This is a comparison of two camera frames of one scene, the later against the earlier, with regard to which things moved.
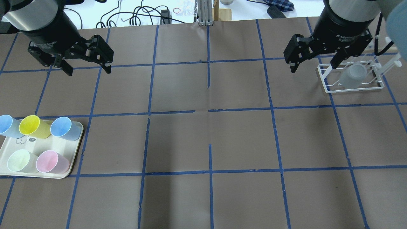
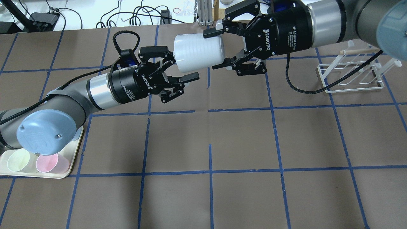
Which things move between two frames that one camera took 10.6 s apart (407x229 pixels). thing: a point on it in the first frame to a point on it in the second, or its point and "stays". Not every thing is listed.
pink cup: [49, 161] stays
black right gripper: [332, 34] to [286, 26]
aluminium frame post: [205, 12] stays
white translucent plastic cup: [353, 76] to [193, 52]
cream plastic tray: [36, 145] stays
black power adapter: [164, 20] stays
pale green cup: [22, 160] stays
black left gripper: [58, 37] to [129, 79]
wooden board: [220, 14] stays
